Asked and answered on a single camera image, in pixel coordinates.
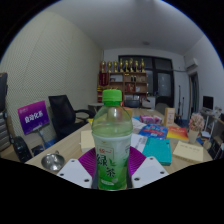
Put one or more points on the small white side table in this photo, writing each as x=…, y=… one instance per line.
x=95, y=105

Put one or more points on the pale yellow notebook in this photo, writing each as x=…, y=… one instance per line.
x=188, y=151

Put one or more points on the dark glass door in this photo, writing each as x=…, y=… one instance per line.
x=163, y=83

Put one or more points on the cream book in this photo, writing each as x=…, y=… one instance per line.
x=86, y=140

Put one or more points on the small orange carton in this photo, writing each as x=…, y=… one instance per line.
x=169, y=116

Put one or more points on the wooden shelf unit with trophies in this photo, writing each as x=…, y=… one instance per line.
x=133, y=83

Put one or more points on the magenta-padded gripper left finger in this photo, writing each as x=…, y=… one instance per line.
x=76, y=170

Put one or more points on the white wall air conditioner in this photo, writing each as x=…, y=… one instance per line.
x=191, y=64

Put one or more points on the blue book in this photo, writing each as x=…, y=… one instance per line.
x=153, y=131

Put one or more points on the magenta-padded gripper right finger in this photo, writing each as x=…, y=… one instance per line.
x=148, y=168

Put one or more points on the black office chair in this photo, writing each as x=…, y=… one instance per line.
x=63, y=113

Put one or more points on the teal book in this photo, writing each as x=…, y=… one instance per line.
x=157, y=150

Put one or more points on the cluttered side desk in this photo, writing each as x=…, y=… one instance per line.
x=215, y=133

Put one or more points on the black mesh chair back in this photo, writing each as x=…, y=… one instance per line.
x=22, y=150

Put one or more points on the flower pot with pink flowers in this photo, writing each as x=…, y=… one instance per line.
x=196, y=125

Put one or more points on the orange book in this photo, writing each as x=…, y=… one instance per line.
x=177, y=133

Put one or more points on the black computer monitor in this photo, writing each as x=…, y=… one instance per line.
x=208, y=102

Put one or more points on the black case with tan trim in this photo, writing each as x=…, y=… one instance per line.
x=3, y=91

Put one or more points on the grey striped cushion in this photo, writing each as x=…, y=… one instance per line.
x=4, y=131

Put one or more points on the purple sign board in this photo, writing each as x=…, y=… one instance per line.
x=33, y=116

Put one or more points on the pink package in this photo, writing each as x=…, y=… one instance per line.
x=150, y=119

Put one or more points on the stainless steel cup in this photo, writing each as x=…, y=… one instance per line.
x=52, y=162

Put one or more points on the green tea drink bottle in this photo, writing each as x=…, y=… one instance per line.
x=111, y=140

